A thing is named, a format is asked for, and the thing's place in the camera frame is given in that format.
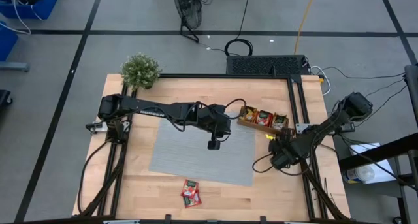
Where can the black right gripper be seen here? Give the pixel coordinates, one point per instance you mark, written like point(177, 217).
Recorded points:
point(287, 152)

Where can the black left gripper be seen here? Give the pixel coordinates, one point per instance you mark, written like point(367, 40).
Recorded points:
point(214, 119)

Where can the beige vanilla tea packet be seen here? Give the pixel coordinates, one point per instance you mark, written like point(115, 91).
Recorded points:
point(279, 121)

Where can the red strawberry tea packet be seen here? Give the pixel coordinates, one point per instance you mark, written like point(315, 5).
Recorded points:
point(193, 201)
point(264, 118)
point(189, 188)

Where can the wooden tea box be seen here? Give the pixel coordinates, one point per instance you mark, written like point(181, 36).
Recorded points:
point(258, 127)

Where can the yellow mango tea packet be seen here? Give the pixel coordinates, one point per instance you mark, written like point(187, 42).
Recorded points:
point(248, 114)

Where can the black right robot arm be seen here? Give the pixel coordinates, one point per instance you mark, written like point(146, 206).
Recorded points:
point(326, 129)

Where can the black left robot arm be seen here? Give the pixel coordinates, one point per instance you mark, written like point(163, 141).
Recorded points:
point(147, 108)

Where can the grey woven placemat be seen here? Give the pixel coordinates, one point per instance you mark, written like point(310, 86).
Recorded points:
point(202, 155)

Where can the black perforated computer tower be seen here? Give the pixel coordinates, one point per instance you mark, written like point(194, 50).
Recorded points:
point(264, 65)

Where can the white box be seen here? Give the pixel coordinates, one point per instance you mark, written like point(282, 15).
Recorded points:
point(362, 150)

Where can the white wipes canister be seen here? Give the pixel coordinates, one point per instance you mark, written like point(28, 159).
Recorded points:
point(359, 174)

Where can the green potted plant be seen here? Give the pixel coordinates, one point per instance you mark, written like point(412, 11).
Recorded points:
point(140, 70)

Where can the black cage fan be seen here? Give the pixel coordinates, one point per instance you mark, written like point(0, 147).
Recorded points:
point(187, 8)

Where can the large blue bin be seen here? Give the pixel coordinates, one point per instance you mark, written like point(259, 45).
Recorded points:
point(42, 8)

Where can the grey metal foot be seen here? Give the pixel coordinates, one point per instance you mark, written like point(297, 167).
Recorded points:
point(13, 66)

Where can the black caster base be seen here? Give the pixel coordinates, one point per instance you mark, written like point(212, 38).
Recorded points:
point(4, 98)

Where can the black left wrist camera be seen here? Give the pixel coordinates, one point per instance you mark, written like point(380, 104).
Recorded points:
point(214, 145)

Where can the black side cart frame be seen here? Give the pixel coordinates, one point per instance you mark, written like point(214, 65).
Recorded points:
point(375, 153)

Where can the black post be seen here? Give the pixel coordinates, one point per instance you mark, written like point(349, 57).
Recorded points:
point(412, 87)

